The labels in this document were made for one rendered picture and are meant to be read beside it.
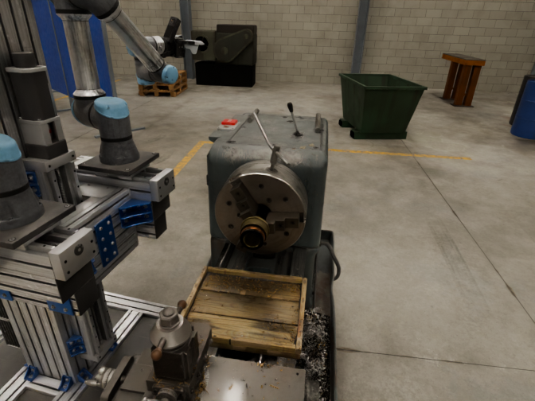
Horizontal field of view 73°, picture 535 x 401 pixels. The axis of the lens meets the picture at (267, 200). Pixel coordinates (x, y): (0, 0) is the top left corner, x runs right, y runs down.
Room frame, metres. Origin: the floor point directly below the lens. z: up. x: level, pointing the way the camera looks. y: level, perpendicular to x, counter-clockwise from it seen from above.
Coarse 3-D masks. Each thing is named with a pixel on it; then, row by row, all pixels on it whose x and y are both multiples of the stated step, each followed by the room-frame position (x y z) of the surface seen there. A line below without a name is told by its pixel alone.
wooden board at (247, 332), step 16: (208, 272) 1.00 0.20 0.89; (224, 272) 0.99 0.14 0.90; (240, 272) 0.98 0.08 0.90; (256, 272) 0.98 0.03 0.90; (208, 288) 0.92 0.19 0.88; (288, 288) 0.93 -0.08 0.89; (304, 288) 0.91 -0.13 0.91; (192, 304) 0.84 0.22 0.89; (224, 304) 0.85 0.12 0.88; (240, 304) 0.85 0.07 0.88; (256, 304) 0.85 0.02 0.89; (272, 304) 0.85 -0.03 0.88; (288, 304) 0.86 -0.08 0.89; (304, 304) 0.84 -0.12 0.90; (192, 320) 0.78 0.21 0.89; (224, 320) 0.78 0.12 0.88; (240, 320) 0.78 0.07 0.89; (256, 320) 0.79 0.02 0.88; (272, 320) 0.79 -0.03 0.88; (288, 320) 0.79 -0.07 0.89; (224, 336) 0.70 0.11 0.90; (240, 336) 0.72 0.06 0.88; (256, 336) 0.73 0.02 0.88; (272, 336) 0.73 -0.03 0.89; (288, 336) 0.73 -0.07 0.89; (256, 352) 0.68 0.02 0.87; (272, 352) 0.68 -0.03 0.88; (288, 352) 0.67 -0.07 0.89
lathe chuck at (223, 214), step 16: (240, 176) 1.07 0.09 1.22; (256, 176) 1.07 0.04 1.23; (272, 176) 1.06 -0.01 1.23; (288, 176) 1.11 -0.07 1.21; (224, 192) 1.08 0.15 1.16; (256, 192) 1.07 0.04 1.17; (272, 192) 1.06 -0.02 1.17; (288, 192) 1.05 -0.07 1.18; (304, 192) 1.13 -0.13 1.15; (224, 208) 1.08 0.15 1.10; (272, 208) 1.06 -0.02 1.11; (288, 208) 1.05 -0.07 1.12; (304, 208) 1.05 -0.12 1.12; (224, 224) 1.08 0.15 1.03; (240, 224) 1.07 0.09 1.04; (304, 224) 1.04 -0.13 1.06; (272, 240) 1.06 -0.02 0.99; (288, 240) 1.05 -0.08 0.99
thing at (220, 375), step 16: (144, 352) 0.60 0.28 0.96; (128, 368) 0.56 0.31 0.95; (144, 368) 0.55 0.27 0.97; (208, 368) 0.55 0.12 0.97; (224, 368) 0.55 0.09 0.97; (240, 368) 0.55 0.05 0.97; (256, 368) 0.55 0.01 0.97; (272, 368) 0.56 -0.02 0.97; (288, 368) 0.56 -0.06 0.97; (112, 384) 0.51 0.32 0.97; (128, 384) 0.51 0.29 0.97; (144, 384) 0.51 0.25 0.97; (208, 384) 0.51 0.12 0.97; (224, 384) 0.51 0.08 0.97; (240, 384) 0.51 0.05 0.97; (256, 384) 0.52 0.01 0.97; (272, 384) 0.52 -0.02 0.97; (288, 384) 0.52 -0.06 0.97; (304, 384) 0.52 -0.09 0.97; (112, 400) 0.48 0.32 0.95; (128, 400) 0.48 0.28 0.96; (192, 400) 0.47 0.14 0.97; (208, 400) 0.48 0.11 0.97; (224, 400) 0.48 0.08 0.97; (240, 400) 0.48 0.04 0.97; (256, 400) 0.48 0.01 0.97; (272, 400) 0.48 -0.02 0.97; (288, 400) 0.48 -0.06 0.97
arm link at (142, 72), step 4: (136, 60) 1.62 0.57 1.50; (136, 64) 1.62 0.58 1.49; (140, 64) 1.61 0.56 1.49; (136, 68) 1.62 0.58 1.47; (140, 68) 1.61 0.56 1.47; (144, 68) 1.60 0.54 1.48; (136, 72) 1.63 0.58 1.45; (140, 72) 1.61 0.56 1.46; (144, 72) 1.59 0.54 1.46; (140, 76) 1.61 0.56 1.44; (144, 76) 1.60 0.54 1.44; (148, 76) 1.58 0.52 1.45; (140, 80) 1.61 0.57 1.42; (144, 80) 1.61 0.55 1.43; (148, 80) 1.62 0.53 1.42; (152, 80) 1.59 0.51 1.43; (140, 84) 1.62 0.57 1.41; (144, 84) 1.61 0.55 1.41; (148, 84) 1.62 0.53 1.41; (152, 84) 1.64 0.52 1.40
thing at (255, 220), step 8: (256, 216) 0.98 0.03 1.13; (248, 224) 0.95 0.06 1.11; (256, 224) 0.94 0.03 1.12; (264, 224) 0.97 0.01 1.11; (240, 232) 0.95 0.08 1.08; (248, 232) 0.92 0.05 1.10; (256, 232) 0.92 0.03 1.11; (264, 232) 0.94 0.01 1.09; (240, 240) 0.92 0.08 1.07; (248, 240) 0.95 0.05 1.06; (256, 240) 0.95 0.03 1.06; (264, 240) 0.94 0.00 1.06; (248, 248) 0.92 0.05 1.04; (256, 248) 0.92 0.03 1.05
